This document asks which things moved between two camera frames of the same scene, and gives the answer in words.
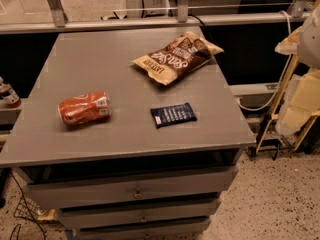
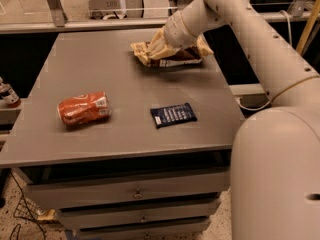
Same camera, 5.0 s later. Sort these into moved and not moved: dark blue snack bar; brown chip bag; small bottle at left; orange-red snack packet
Moved: brown chip bag
Not moved: small bottle at left; orange-red snack packet; dark blue snack bar
